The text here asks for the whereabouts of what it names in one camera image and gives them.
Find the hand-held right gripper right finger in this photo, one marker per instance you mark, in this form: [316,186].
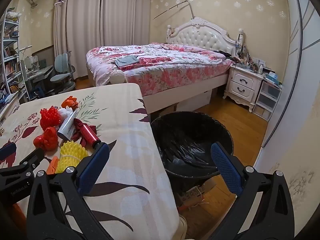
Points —
[226,167]

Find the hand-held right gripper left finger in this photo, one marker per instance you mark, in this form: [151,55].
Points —
[92,166]

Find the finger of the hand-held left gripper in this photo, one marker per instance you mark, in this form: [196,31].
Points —
[7,150]
[27,163]

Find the orange plastic piece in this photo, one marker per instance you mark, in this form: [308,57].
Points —
[53,166]

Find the red metallic bottle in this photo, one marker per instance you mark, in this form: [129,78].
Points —
[89,136]

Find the dark red cylinder bottle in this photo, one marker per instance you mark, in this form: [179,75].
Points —
[79,125]

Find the white squeeze tube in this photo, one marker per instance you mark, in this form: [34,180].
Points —
[66,128]

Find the black trash bin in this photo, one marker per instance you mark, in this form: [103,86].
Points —
[190,135]

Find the white paper ball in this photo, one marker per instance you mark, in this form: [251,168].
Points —
[64,113]

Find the orange paper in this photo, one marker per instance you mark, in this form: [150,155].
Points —
[69,103]

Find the floral printed tablecloth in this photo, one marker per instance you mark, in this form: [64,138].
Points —
[120,120]

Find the white storage box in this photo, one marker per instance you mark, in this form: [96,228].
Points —
[193,102]

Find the clear plastic drawer unit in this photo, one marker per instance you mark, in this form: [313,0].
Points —
[266,100]

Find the brown cardboard box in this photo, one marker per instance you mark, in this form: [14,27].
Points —
[167,110]

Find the grey study desk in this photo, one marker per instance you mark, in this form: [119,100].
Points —
[41,73]

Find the white nightstand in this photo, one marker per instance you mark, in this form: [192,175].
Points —
[243,85]

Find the white bookshelf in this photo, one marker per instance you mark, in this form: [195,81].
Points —
[10,62]

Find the teal box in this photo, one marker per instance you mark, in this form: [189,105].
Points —
[273,77]

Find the light blue desk chair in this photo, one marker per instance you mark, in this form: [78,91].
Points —
[62,65]

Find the white desk lamp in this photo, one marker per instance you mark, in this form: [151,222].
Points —
[25,49]

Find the pink floral quilt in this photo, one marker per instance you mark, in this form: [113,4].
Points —
[175,72]

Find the cluster of small bottles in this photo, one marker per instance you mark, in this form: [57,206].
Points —
[247,61]

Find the grey folded cloth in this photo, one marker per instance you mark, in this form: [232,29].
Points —
[126,61]

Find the white sliding wardrobe door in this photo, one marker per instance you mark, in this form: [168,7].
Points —
[295,80]

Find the white upholstered bed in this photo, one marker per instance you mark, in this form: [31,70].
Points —
[200,37]

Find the beige curtain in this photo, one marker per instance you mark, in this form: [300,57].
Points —
[112,17]

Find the metal canopy pole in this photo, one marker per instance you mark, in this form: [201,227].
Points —
[191,12]

